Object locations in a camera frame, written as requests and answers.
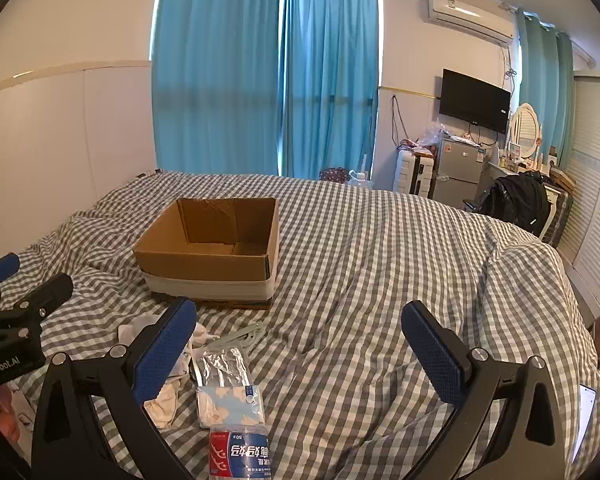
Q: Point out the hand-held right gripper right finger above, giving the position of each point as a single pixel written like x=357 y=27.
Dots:
x=432 y=355

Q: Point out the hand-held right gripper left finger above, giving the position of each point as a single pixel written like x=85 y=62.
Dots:
x=164 y=352

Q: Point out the white cloth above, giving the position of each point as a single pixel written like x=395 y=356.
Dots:
x=130 y=332

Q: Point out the white plush sock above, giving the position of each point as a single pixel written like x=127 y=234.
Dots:
x=164 y=405

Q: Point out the silver foil packet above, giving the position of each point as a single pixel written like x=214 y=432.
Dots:
x=220 y=367

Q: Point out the grey clothes hangers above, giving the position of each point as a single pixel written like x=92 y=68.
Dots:
x=240 y=335

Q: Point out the brown cardboard box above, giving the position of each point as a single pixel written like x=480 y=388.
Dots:
x=205 y=265

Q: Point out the printed magazine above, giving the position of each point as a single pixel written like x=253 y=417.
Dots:
x=7 y=410

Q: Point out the grey checked blanket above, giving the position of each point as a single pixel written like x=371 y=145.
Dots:
x=355 y=285

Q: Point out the smartphone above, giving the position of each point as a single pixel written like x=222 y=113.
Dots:
x=585 y=420

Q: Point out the black backpack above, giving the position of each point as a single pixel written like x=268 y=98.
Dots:
x=517 y=200

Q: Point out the white suitcase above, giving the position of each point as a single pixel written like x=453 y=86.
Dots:
x=412 y=172

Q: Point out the grey mini fridge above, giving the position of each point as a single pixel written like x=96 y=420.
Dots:
x=457 y=170

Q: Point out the clear water jug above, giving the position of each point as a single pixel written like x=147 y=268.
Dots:
x=358 y=178

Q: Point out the brown patterned suitcase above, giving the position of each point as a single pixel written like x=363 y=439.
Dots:
x=562 y=210

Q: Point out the dark patterned bag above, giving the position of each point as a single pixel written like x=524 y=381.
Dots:
x=334 y=175

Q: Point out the clear plastic bag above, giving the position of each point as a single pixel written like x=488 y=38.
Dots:
x=436 y=132

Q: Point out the white louvered wardrobe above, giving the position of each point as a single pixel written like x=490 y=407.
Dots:
x=592 y=185

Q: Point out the white oval mirror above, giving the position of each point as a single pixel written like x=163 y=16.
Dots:
x=525 y=130

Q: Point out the wide blue curtain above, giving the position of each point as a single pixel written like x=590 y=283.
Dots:
x=215 y=70

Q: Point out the narrow blue curtain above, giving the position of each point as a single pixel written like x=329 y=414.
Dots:
x=545 y=85

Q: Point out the blue window curtain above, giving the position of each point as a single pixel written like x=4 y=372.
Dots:
x=330 y=75

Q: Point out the white air conditioner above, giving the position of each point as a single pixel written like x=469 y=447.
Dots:
x=467 y=16

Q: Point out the black wall television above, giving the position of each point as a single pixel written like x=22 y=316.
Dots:
x=472 y=97

